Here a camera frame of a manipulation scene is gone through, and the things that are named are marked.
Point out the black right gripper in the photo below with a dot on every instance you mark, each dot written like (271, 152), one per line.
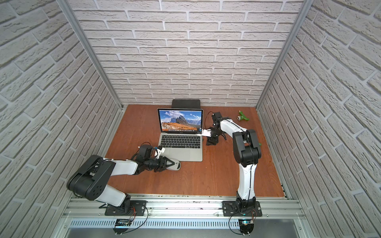
(212, 141)

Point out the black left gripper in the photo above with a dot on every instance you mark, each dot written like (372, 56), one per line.
(162, 162)

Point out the grey wireless mouse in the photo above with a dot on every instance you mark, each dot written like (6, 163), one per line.
(177, 163)

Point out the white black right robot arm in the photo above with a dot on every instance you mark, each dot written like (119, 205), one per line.
(247, 152)

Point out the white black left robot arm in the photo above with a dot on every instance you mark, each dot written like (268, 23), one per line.
(91, 179)

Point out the silver laptop with black keys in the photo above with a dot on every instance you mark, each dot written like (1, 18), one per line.
(180, 135)

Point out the black plastic tool case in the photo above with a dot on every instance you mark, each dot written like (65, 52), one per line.
(186, 104)

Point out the left controller board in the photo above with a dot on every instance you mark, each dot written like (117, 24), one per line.
(122, 226)

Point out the controller board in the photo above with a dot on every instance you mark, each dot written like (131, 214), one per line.
(246, 226)
(122, 226)

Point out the right controller board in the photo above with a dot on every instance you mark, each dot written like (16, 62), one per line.
(246, 226)

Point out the white perforated vent strip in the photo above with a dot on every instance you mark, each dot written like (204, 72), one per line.
(158, 223)

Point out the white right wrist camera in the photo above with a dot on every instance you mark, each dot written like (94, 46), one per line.
(206, 133)

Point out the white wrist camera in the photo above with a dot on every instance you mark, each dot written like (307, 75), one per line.
(158, 151)
(206, 133)

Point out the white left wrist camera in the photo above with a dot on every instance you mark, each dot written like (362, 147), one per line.
(158, 151)

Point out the green hose nozzle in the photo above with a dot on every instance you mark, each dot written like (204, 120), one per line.
(242, 117)

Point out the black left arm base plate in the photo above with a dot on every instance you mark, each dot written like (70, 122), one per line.
(128, 208)

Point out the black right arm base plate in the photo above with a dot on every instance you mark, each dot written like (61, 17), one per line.
(232, 208)

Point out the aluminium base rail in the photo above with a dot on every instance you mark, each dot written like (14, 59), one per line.
(187, 206)

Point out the aluminium corner post right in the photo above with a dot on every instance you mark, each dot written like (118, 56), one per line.
(305, 7)

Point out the aluminium corner post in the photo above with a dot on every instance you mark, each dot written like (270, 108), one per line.
(69, 13)
(305, 7)

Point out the aluminium corner post left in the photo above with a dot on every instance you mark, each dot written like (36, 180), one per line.
(69, 13)

